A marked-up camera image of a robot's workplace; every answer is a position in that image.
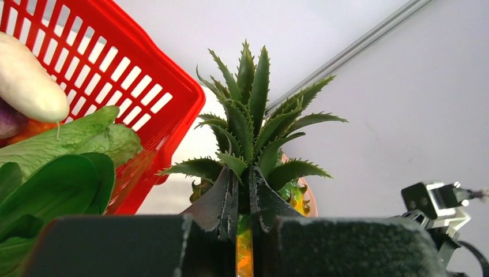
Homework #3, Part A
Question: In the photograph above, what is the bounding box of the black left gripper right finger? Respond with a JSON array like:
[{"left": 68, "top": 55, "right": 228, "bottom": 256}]
[{"left": 248, "top": 166, "right": 450, "bottom": 277}]

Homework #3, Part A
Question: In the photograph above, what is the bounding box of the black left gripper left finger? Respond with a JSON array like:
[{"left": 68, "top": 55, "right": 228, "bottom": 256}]
[{"left": 21, "top": 166, "right": 239, "bottom": 277}]

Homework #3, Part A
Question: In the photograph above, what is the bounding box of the toy pineapple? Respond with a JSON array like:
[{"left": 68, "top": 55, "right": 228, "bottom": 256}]
[{"left": 156, "top": 39, "right": 349, "bottom": 277}]

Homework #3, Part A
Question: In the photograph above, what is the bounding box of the red plastic shopping basket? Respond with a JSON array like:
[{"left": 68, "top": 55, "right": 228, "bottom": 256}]
[{"left": 1, "top": 1, "right": 205, "bottom": 215}]

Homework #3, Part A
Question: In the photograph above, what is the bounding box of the clear zip top bag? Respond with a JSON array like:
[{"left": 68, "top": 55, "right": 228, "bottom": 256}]
[{"left": 279, "top": 178, "right": 318, "bottom": 218}]

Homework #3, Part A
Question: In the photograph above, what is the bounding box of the green leafy bok choy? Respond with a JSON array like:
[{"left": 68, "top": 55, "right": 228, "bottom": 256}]
[{"left": 1, "top": 106, "right": 142, "bottom": 276}]

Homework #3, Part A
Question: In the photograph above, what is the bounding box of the small white radish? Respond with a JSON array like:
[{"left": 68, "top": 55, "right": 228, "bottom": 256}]
[{"left": 1, "top": 32, "right": 70, "bottom": 123}]

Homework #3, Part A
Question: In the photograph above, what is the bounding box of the aluminium frame rail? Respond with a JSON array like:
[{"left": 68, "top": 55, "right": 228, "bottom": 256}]
[{"left": 266, "top": 0, "right": 433, "bottom": 115}]

